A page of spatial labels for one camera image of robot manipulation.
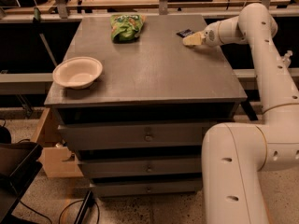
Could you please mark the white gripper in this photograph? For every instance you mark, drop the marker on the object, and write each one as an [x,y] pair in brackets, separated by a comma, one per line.
[210,35]

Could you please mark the dark blue rxbar wrapper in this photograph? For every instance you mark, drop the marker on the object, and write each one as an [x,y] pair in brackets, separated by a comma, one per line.
[185,33]

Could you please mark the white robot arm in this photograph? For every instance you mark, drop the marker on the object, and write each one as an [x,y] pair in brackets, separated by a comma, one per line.
[234,153]

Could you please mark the white paper bowl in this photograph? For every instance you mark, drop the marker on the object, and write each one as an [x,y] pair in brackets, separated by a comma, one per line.
[77,73]

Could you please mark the green chip bag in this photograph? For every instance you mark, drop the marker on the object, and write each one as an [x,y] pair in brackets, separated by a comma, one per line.
[126,28]

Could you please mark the clear sanitizer bottle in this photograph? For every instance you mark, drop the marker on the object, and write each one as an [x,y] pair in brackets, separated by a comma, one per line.
[287,58]

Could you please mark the grey top drawer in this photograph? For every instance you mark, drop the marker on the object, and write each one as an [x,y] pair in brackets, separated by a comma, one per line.
[98,136]

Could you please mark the grey drawer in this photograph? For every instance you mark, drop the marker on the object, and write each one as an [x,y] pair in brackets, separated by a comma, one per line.
[98,136]
[139,167]
[148,187]

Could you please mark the grey drawer cabinet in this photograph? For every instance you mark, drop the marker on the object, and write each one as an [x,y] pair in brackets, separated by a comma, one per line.
[155,79]

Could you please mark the grey middle drawer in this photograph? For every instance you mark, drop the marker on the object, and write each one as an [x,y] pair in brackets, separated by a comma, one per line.
[139,167]

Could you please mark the grey bottom drawer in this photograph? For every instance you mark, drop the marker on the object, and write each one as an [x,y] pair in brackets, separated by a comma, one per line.
[148,187]

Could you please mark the wooden crate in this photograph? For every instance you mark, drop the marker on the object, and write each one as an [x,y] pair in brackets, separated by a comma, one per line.
[57,160]

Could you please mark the black tray stand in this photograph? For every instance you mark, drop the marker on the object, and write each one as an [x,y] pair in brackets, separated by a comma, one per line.
[19,166]

